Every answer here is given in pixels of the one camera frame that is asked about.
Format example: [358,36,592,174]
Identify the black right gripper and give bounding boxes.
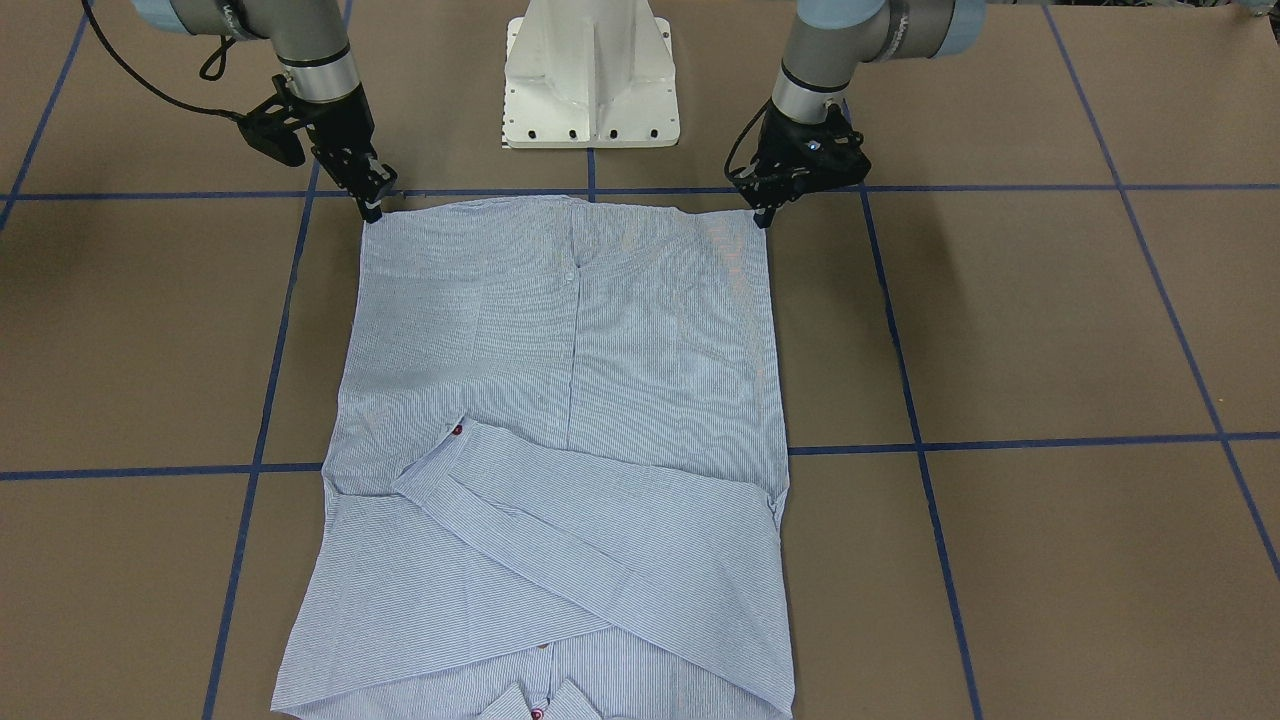
[305,85,398,224]

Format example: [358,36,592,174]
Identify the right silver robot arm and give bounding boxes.
[133,1,397,224]

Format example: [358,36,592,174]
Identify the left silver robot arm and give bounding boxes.
[724,1,987,229]

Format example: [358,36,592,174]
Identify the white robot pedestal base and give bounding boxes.
[502,1,681,150]

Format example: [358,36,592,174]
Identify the light blue striped shirt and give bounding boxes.
[271,196,795,719]

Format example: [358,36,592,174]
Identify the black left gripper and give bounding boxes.
[750,101,851,231]

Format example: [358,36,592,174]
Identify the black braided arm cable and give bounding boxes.
[79,0,251,120]

